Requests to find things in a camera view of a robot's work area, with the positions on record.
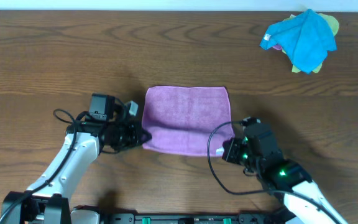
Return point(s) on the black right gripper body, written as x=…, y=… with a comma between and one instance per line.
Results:
x=237, y=153

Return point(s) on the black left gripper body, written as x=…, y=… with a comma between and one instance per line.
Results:
x=126, y=135

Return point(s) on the purple microfibre cloth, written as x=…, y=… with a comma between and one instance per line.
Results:
x=180, y=120

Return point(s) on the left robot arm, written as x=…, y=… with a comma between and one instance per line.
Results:
x=108, y=122

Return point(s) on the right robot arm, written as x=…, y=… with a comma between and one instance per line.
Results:
x=258, y=152

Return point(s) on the blue microfibre cloth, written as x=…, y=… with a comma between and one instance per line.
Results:
x=307, y=39

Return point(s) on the yellow-green microfibre cloth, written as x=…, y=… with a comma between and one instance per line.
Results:
x=334, y=26

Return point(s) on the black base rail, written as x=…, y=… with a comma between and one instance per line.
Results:
x=182, y=219

